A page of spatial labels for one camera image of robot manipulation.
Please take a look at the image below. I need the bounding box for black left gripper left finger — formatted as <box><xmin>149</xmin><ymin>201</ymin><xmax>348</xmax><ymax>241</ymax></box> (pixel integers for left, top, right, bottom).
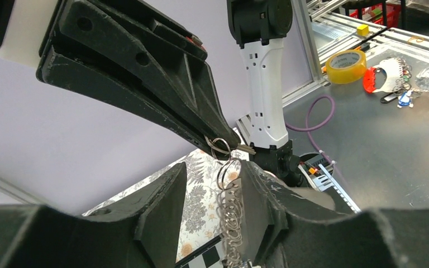
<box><xmin>0</xmin><ymin>162</ymin><xmax>187</xmax><ymax>267</ymax></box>

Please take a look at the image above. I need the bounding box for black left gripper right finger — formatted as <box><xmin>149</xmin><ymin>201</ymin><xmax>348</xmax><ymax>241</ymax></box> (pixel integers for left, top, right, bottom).
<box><xmin>241</xmin><ymin>161</ymin><xmax>429</xmax><ymax>267</ymax></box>

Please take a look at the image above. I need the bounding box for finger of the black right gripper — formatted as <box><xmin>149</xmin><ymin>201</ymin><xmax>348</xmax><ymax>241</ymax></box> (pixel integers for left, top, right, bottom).
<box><xmin>36</xmin><ymin>46</ymin><xmax>222</xmax><ymax>159</ymax></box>
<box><xmin>57</xmin><ymin>1</ymin><xmax>240</xmax><ymax>149</ymax></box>

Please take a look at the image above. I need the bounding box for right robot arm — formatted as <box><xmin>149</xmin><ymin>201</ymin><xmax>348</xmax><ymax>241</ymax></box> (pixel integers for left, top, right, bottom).
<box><xmin>36</xmin><ymin>1</ymin><xmax>304</xmax><ymax>187</ymax></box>

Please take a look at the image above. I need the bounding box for black white chessboard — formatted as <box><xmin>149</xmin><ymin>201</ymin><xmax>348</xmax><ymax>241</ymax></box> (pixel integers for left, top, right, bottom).
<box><xmin>174</xmin><ymin>236</ymin><xmax>227</xmax><ymax>268</ymax></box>

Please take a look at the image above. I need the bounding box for floral table cloth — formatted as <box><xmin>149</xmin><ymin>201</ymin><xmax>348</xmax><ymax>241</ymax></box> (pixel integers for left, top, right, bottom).
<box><xmin>82</xmin><ymin>149</ymin><xmax>221</xmax><ymax>262</ymax></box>

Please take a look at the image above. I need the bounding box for yellow tape roll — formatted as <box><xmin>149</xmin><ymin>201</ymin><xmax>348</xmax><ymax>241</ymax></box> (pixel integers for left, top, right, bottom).
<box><xmin>325</xmin><ymin>50</ymin><xmax>367</xmax><ymax>84</ymax></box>

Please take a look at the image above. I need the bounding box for red white tape dispenser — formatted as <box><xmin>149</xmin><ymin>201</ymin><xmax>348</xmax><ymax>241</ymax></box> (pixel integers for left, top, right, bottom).
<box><xmin>363</xmin><ymin>67</ymin><xmax>388</xmax><ymax>94</ymax></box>

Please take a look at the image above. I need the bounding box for yellow toy cube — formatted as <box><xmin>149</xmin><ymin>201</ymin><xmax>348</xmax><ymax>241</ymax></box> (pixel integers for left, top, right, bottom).
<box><xmin>356</xmin><ymin>24</ymin><xmax>370</xmax><ymax>37</ymax></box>

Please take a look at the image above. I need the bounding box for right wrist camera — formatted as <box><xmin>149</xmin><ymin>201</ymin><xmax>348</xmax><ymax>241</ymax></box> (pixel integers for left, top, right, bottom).
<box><xmin>0</xmin><ymin>0</ymin><xmax>61</xmax><ymax>69</ymax></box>

